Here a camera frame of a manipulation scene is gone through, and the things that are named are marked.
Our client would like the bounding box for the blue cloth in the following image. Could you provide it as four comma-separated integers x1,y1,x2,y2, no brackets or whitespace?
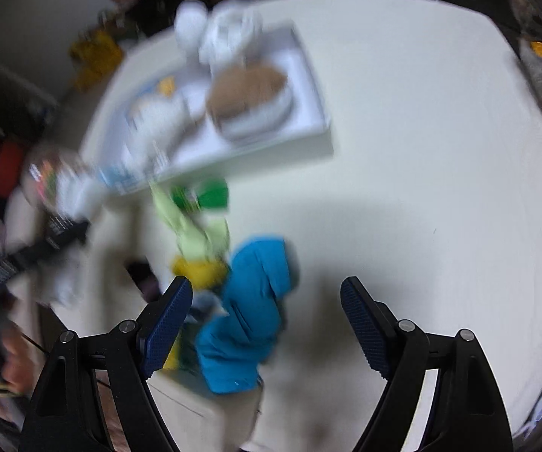
195,237,299,395

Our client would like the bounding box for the yellow white plush towel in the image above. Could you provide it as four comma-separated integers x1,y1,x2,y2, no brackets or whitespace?
172,256,229,291

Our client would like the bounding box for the yellow crates stack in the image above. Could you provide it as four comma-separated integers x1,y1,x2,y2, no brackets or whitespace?
69,29,125,92

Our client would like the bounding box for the blue white plush bird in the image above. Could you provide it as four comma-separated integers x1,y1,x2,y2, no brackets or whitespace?
126,76,191,156

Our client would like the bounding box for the person's left hand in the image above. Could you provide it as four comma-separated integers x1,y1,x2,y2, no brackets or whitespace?
0,322,34,395

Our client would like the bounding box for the brown plush bear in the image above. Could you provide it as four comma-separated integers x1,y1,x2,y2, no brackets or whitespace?
205,63,287,125

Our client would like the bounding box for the white shallow cardboard box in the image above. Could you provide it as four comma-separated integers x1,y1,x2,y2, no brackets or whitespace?
91,23,330,195

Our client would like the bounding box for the glass dome with flowers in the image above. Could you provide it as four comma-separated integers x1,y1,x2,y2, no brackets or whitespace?
21,144,109,221

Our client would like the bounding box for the light green cloth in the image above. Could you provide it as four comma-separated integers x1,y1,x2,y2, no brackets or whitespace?
150,184,230,261

